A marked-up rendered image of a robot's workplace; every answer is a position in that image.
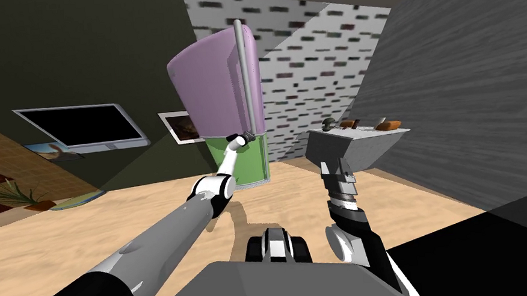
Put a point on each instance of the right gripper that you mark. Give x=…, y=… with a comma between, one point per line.
x=342, y=188

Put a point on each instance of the blue and orange wall picture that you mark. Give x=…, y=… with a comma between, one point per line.
x=48, y=150

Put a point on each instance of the pale blue green rug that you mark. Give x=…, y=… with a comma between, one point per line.
x=77, y=200

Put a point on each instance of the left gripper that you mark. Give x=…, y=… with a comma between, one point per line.
x=249, y=137

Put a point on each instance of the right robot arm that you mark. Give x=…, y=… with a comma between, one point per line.
x=356, y=235

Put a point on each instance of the purple fridge door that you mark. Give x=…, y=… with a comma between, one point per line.
x=209, y=90

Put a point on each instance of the grey counter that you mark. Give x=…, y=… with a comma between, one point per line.
x=355, y=146

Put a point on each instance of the green fridge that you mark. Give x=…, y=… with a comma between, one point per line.
x=250, y=163

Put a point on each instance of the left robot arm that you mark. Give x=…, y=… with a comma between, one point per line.
x=166, y=239

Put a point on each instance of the brown framed wall picture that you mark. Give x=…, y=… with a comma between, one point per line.
x=183, y=126

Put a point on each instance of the black flat screen television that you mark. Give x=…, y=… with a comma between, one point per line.
x=82, y=126

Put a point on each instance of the potted green plant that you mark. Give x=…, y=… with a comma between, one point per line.
x=32, y=201

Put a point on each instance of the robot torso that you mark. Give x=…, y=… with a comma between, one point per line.
x=282, y=293

